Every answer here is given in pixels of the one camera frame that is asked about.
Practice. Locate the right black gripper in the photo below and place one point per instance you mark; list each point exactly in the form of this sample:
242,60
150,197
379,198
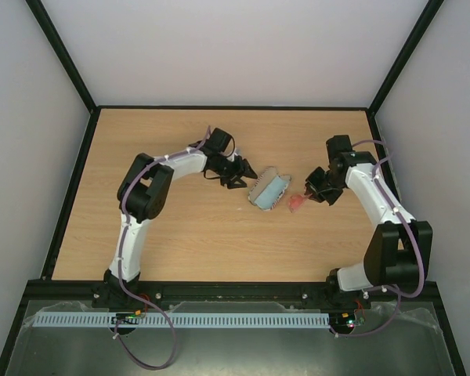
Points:
323,186

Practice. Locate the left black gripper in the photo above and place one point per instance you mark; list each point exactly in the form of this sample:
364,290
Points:
242,167

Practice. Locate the red thin frame sunglasses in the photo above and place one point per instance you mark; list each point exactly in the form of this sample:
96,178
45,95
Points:
297,200

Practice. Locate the patterned sunglasses case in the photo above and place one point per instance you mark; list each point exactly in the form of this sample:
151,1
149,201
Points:
262,181

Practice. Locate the blue cleaning cloth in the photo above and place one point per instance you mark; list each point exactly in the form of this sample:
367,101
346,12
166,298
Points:
271,194

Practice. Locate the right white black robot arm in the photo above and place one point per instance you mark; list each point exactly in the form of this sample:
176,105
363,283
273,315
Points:
397,257

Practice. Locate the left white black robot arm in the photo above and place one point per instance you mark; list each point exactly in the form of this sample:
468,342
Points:
142,196

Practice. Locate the right circuit board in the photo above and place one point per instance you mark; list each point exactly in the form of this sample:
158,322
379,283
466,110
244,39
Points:
348,319

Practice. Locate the circuit board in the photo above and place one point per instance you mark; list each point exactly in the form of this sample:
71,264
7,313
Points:
348,319
133,318

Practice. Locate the left circuit board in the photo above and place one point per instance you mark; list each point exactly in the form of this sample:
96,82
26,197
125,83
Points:
133,318

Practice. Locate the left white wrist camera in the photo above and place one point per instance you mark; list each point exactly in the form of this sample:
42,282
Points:
235,154

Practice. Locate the light blue slotted cable duct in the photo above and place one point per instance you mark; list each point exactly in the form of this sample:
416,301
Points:
188,320

